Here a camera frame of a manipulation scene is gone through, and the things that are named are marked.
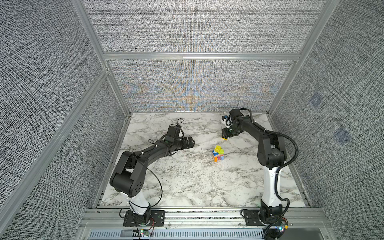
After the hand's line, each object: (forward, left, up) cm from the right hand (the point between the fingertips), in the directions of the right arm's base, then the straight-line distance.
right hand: (226, 133), depth 104 cm
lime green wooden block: (-18, +6, +6) cm, 20 cm away
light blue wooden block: (-19, +6, 0) cm, 19 cm away
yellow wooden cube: (-17, +9, +8) cm, 21 cm away
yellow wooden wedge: (-4, +2, -1) cm, 4 cm away
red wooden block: (-19, +9, +3) cm, 21 cm away
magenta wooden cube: (-18, +7, -1) cm, 20 cm away
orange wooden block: (-19, +10, -1) cm, 21 cm away
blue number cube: (-19, +10, +5) cm, 22 cm away
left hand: (-11, +26, +5) cm, 29 cm away
